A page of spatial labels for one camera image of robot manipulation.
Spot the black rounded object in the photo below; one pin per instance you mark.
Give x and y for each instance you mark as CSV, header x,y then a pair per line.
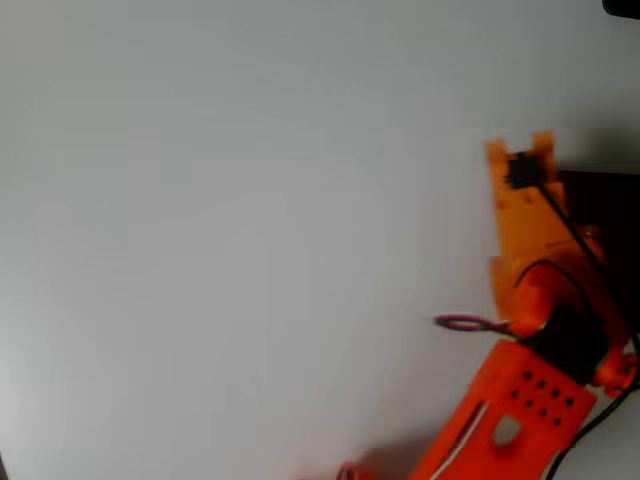
x,y
622,7

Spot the dark red cardboard box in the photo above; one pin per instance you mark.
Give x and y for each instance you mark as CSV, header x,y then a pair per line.
x,y
610,210

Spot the small black gripper camera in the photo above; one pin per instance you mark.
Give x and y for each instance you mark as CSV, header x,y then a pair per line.
x,y
524,170

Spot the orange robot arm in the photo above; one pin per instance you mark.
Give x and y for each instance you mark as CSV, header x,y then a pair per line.
x,y
500,400

